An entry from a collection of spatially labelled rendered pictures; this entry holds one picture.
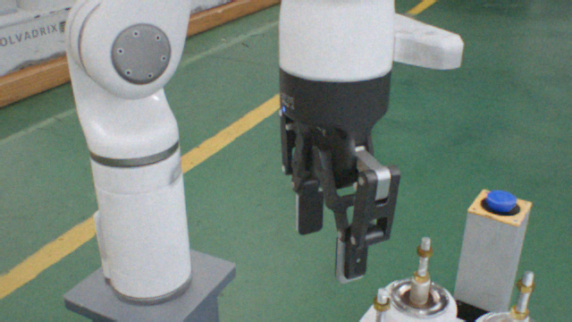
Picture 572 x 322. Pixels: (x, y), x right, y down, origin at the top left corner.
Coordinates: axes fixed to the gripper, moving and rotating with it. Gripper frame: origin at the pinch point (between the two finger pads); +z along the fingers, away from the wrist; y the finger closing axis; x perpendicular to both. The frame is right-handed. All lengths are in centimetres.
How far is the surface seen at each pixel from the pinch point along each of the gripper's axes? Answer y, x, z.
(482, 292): -15.5, 34.1, 28.2
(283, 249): -61, 23, 47
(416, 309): -10.3, 18.2, 21.7
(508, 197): -17.2, 37.4, 14.1
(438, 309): -9.4, 20.8, 21.8
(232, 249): -66, 13, 47
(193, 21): -254, 57, 40
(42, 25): -205, -15, 25
